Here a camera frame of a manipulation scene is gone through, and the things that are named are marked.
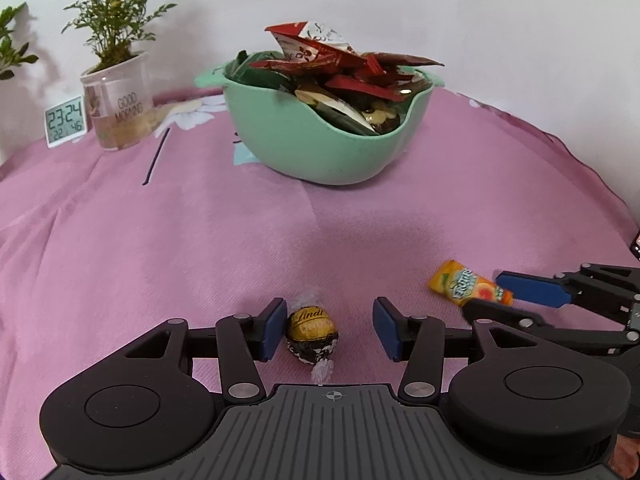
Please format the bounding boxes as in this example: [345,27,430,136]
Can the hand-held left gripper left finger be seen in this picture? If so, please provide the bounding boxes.
[125,297,288,405]

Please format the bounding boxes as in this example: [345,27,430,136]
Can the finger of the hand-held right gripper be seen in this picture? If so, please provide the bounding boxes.
[462,301,638,356]
[495,262,640,321]

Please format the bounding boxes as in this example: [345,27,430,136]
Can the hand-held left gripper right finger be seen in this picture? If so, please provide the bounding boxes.
[372,296,541,405]

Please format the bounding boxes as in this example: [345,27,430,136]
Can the gold black chocolate ball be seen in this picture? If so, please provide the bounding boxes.
[285,287,341,383]

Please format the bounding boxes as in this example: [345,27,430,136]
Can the orange yellow candy sachet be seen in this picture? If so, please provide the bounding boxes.
[427,259,515,308]

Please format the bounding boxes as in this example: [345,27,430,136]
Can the green plastic bowl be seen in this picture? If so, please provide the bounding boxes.
[194,55,447,187]

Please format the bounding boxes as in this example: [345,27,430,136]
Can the beige long snack packet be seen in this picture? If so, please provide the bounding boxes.
[294,87,378,136]

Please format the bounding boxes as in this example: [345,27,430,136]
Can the green snack bag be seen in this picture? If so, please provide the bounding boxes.
[235,50,296,93]

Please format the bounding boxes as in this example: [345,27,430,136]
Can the red white printed snack packet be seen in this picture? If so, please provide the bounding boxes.
[264,20,368,68]

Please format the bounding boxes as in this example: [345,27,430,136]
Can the pink tablecloth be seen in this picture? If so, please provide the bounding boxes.
[0,85,640,480]

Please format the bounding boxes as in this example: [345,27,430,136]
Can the thin black stick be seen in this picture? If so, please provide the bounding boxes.
[142,127,171,187]

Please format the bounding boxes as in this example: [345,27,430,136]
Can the potted plant in labelled pot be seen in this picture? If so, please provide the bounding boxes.
[60,0,178,152]

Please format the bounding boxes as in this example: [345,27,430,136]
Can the white digital clock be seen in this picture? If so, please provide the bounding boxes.
[44,95,87,148]

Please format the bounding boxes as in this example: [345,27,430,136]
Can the plant in round glass vase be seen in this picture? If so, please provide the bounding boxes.
[0,2,38,81]

